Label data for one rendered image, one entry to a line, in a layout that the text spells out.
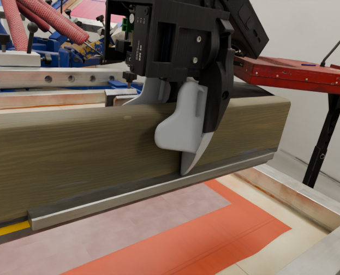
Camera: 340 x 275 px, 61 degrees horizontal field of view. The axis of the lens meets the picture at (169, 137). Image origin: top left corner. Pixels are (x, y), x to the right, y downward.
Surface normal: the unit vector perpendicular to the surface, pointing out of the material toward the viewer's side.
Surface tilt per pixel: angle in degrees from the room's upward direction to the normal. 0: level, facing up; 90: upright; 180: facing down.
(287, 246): 0
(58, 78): 90
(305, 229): 0
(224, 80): 79
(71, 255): 0
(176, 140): 84
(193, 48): 90
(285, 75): 91
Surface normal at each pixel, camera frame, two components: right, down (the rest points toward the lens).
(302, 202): -0.79, 0.13
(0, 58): 0.61, 0.37
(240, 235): 0.13, -0.92
